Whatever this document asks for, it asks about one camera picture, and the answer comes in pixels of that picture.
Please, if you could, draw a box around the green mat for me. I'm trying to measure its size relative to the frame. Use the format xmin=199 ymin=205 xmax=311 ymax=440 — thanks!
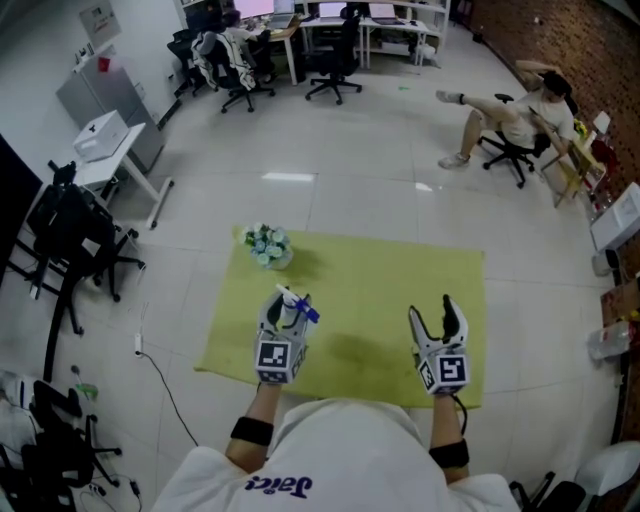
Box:
xmin=193 ymin=225 xmax=487 ymax=411

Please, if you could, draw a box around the white chair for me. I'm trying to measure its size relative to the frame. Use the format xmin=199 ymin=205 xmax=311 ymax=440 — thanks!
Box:
xmin=573 ymin=440 xmax=640 ymax=512

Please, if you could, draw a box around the white table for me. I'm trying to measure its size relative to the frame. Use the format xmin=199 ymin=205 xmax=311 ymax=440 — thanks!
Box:
xmin=71 ymin=121 xmax=176 ymax=232

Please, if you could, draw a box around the dark screen panel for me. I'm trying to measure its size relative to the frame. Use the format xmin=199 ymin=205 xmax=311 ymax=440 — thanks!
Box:
xmin=0 ymin=131 xmax=45 ymax=289

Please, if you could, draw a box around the yellow wooden stand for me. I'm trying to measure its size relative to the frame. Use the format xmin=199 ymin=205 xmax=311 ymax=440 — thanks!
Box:
xmin=539 ymin=127 xmax=607 ymax=210

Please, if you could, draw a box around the black floor cable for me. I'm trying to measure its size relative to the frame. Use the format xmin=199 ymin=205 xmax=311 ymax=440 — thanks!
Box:
xmin=137 ymin=349 xmax=201 ymax=448

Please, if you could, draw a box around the grey cabinet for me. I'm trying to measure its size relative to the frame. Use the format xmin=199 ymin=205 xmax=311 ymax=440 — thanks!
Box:
xmin=55 ymin=56 xmax=167 ymax=175

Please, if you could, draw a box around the black chair with striped cloth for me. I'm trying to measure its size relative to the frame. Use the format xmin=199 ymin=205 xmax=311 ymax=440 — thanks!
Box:
xmin=191 ymin=30 xmax=277 ymax=115

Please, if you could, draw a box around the black camera on stand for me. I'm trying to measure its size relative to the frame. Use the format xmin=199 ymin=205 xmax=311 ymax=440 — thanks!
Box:
xmin=47 ymin=159 xmax=79 ymax=189

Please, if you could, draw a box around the wooden desk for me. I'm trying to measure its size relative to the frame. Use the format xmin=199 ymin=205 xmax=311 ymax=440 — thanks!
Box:
xmin=238 ymin=18 xmax=303 ymax=87

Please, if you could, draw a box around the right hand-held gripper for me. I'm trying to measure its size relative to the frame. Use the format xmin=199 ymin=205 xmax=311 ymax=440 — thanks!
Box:
xmin=408 ymin=294 xmax=473 ymax=397

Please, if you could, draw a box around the white wall board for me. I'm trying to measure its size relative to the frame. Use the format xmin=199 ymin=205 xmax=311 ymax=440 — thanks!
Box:
xmin=78 ymin=0 xmax=123 ymax=39

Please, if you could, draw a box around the brown board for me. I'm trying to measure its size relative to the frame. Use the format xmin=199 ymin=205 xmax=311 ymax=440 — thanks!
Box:
xmin=599 ymin=278 xmax=640 ymax=327

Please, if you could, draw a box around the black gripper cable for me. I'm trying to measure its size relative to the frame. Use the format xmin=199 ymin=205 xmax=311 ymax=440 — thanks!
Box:
xmin=451 ymin=393 xmax=469 ymax=436

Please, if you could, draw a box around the silver laptop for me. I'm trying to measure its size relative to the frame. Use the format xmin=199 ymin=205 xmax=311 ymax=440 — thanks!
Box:
xmin=268 ymin=0 xmax=297 ymax=30

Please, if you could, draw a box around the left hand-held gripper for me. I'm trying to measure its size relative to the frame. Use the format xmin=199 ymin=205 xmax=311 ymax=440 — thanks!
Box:
xmin=253 ymin=291 xmax=313 ymax=387

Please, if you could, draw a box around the white cylinder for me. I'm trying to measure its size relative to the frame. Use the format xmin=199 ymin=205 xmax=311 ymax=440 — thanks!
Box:
xmin=591 ymin=249 xmax=622 ymax=278

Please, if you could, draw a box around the white desk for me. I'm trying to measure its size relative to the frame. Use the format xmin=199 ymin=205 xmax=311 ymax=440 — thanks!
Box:
xmin=298 ymin=14 xmax=372 ymax=71
xmin=360 ymin=15 xmax=445 ymax=69

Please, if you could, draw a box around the person's right forearm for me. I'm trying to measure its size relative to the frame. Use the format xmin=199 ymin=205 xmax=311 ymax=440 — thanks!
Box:
xmin=428 ymin=392 xmax=472 ymax=485

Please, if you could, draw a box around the person's left forearm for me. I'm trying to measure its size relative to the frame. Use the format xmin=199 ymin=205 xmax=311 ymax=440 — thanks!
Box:
xmin=224 ymin=383 xmax=284 ymax=474

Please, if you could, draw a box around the pale flower bouquet in pot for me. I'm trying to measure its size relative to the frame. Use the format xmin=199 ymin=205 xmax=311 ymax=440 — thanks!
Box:
xmin=239 ymin=222 xmax=295 ymax=272

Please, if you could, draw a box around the black office chair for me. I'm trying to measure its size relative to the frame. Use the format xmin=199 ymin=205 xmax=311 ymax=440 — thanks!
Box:
xmin=304 ymin=8 xmax=365 ymax=107
xmin=476 ymin=92 xmax=553 ymax=190
xmin=23 ymin=181 xmax=147 ymax=304
xmin=0 ymin=378 xmax=124 ymax=512
xmin=166 ymin=28 xmax=207 ymax=98

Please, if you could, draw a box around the white box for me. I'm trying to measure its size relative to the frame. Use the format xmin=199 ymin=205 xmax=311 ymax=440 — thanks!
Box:
xmin=71 ymin=110 xmax=132 ymax=164
xmin=589 ymin=181 xmax=640 ymax=254

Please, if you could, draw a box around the person's white shirt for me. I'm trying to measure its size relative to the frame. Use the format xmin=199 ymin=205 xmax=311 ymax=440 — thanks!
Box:
xmin=148 ymin=396 xmax=522 ymax=512

